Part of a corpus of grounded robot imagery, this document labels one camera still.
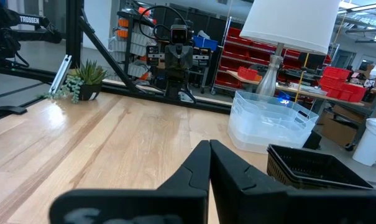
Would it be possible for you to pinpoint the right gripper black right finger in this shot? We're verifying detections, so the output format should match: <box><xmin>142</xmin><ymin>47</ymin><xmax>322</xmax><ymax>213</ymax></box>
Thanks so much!
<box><xmin>209</xmin><ymin>139</ymin><xmax>376</xmax><ymax>224</ymax></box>

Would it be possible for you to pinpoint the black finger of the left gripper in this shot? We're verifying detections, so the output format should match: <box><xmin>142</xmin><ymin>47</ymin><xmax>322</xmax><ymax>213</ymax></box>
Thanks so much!
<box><xmin>178</xmin><ymin>43</ymin><xmax>194</xmax><ymax>71</ymax></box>
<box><xmin>165</xmin><ymin>43</ymin><xmax>180</xmax><ymax>71</ymax></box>

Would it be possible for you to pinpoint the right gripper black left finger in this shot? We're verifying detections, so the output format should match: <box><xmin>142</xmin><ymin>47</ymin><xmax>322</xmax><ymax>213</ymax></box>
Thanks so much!
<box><xmin>49</xmin><ymin>139</ymin><xmax>211</xmax><ymax>224</ymax></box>

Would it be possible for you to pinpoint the grey parts bin rack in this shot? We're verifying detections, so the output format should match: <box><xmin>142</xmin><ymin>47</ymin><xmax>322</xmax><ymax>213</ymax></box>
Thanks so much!
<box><xmin>108</xmin><ymin>6</ymin><xmax>163</xmax><ymax>82</ymax></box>

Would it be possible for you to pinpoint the blue storage bin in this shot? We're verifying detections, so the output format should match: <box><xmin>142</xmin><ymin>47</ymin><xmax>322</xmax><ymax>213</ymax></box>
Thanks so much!
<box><xmin>193</xmin><ymin>35</ymin><xmax>219</xmax><ymax>52</ymax></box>

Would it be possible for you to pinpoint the metal rack with red bins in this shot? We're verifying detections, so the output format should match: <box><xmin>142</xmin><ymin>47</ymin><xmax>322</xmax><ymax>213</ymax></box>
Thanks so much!
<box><xmin>211</xmin><ymin>17</ymin><xmax>303</xmax><ymax>96</ymax></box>

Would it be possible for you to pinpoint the red storage bin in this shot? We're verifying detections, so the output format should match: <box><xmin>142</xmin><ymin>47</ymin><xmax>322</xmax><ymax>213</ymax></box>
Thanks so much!
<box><xmin>323</xmin><ymin>66</ymin><xmax>352</xmax><ymax>81</ymax></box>
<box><xmin>319</xmin><ymin>77</ymin><xmax>342</xmax><ymax>99</ymax></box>
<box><xmin>237</xmin><ymin>66</ymin><xmax>259</xmax><ymax>82</ymax></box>
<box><xmin>339</xmin><ymin>83</ymin><xmax>368</xmax><ymax>103</ymax></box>

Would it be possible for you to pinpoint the potted succulent plant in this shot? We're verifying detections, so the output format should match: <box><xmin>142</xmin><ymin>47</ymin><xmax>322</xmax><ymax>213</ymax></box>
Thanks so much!
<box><xmin>38</xmin><ymin>58</ymin><xmax>109</xmax><ymax>105</ymax></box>

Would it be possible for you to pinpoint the silver aluminium extrusion piece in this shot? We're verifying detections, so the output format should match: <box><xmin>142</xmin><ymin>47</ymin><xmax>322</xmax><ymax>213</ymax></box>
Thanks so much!
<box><xmin>48</xmin><ymin>54</ymin><xmax>73</xmax><ymax>95</ymax></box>

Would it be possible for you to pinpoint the white shade table lamp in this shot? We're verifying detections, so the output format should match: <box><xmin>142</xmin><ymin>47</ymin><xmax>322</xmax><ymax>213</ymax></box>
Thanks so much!
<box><xmin>239</xmin><ymin>0</ymin><xmax>341</xmax><ymax>97</ymax></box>

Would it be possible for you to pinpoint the cardboard box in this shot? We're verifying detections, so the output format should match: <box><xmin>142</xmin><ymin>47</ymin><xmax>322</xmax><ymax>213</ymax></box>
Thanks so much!
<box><xmin>318</xmin><ymin>104</ymin><xmax>362</xmax><ymax>147</ymax></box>

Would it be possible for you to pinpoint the white bucket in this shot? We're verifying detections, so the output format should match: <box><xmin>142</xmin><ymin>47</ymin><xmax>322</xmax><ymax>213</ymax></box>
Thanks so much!
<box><xmin>351</xmin><ymin>117</ymin><xmax>376</xmax><ymax>167</ymax></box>

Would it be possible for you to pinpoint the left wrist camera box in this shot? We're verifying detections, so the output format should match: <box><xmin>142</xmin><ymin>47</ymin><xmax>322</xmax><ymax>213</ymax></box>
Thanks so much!
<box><xmin>170</xmin><ymin>18</ymin><xmax>189</xmax><ymax>46</ymax></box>

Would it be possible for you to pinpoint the black camera cable loop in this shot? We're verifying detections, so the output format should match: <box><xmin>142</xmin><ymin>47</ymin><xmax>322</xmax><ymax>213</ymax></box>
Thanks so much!
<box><xmin>139</xmin><ymin>4</ymin><xmax>192</xmax><ymax>42</ymax></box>

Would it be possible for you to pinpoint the black aluminium rig frame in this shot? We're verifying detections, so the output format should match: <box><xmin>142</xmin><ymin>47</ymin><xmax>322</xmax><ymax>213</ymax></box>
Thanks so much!
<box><xmin>0</xmin><ymin>0</ymin><xmax>322</xmax><ymax>150</ymax></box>

